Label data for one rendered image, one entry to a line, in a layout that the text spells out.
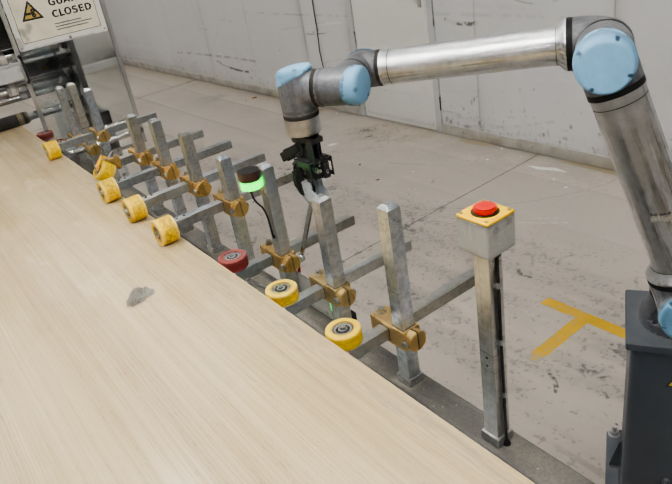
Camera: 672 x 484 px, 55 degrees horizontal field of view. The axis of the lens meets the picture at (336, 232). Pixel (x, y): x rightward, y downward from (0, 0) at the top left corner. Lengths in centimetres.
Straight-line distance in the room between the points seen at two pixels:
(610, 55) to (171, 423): 109
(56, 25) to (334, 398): 295
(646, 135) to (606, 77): 15
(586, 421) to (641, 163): 123
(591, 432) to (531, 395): 25
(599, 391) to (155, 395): 170
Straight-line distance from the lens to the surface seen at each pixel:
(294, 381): 130
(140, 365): 148
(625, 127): 143
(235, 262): 175
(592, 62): 138
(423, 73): 160
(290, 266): 179
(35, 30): 379
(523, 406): 251
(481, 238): 109
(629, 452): 211
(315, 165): 163
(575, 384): 261
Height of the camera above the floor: 172
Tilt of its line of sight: 27 degrees down
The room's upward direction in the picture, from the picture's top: 10 degrees counter-clockwise
